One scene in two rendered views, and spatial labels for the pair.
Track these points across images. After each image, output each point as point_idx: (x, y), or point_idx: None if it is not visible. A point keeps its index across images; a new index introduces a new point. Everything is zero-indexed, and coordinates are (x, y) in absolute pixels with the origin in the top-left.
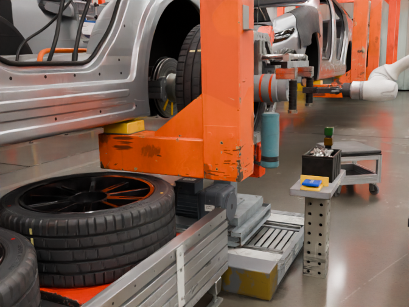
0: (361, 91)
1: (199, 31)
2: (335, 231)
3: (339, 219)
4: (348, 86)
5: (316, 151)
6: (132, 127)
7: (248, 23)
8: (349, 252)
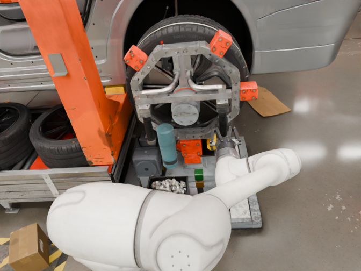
0: (216, 164)
1: (148, 31)
2: (262, 246)
3: (298, 244)
4: (218, 149)
5: (164, 182)
6: (110, 91)
7: (64, 66)
8: (217, 265)
